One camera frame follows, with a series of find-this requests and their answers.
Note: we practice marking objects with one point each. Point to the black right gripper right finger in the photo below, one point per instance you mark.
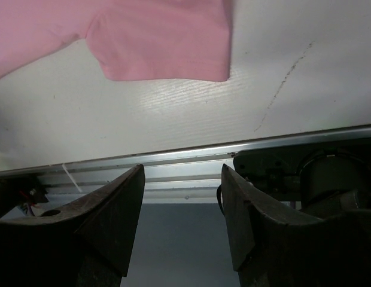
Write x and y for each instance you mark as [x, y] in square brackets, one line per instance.
[272, 244]

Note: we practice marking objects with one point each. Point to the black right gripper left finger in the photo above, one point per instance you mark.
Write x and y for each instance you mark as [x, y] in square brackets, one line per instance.
[87, 242]

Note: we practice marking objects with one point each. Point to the pink t-shirt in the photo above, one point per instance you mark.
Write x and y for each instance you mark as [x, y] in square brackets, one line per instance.
[132, 40]

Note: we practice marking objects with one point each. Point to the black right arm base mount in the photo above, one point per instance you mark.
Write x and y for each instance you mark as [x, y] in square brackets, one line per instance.
[319, 175]

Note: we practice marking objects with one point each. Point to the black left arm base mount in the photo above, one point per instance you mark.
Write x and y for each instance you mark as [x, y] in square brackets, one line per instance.
[15, 191]

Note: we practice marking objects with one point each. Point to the aluminium table edge rail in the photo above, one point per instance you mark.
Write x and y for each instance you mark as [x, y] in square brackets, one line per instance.
[180, 176]

